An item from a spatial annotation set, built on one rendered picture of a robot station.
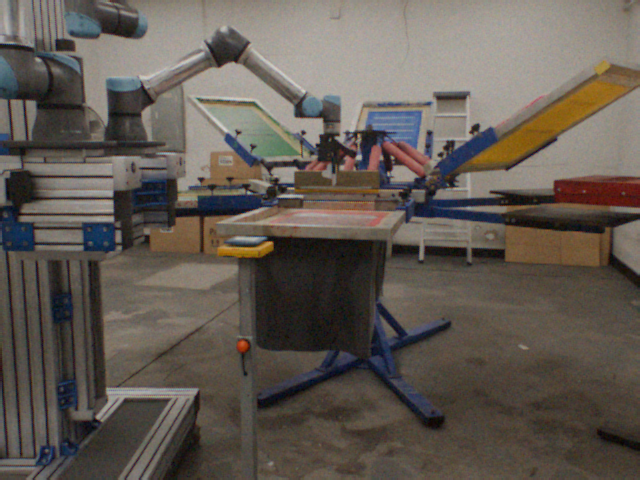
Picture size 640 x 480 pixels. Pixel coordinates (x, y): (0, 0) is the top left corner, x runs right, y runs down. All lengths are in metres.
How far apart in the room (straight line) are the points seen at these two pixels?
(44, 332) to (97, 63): 5.99
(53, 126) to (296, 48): 5.26
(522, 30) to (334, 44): 1.94
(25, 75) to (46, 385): 1.00
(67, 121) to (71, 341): 0.75
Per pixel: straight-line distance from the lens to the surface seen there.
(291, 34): 6.91
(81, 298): 2.11
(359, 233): 1.86
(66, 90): 1.81
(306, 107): 2.25
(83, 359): 2.17
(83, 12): 1.56
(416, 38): 6.65
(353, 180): 2.42
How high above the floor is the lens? 1.26
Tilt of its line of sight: 8 degrees down
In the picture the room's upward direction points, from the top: straight up
